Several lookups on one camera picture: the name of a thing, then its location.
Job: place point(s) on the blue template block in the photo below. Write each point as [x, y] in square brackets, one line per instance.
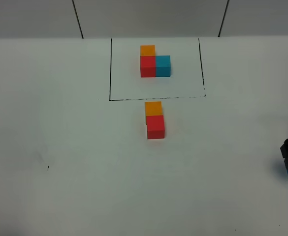
[163, 66]

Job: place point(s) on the red template block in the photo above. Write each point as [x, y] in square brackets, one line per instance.
[147, 66]

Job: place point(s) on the orange template block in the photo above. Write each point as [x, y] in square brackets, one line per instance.
[147, 50]

